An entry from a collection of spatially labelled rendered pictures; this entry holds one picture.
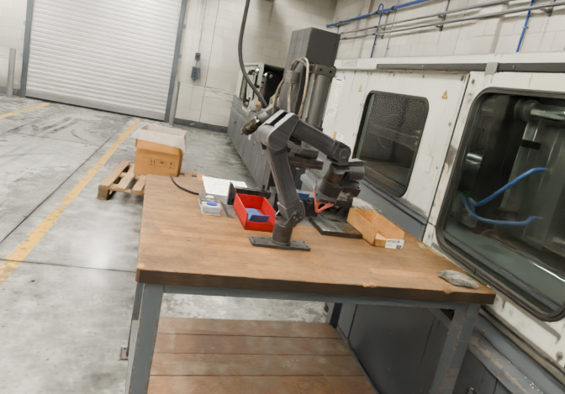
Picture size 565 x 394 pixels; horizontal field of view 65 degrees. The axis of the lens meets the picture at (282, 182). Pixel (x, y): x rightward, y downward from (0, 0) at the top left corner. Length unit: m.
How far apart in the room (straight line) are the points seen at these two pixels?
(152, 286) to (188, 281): 0.09
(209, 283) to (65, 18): 10.25
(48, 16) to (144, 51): 2.04
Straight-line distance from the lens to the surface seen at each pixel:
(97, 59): 11.05
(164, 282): 1.19
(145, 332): 1.29
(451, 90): 2.14
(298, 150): 1.78
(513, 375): 1.64
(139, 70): 10.92
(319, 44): 1.86
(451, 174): 1.90
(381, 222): 1.88
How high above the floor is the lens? 1.41
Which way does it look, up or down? 12 degrees down
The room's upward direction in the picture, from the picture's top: 12 degrees clockwise
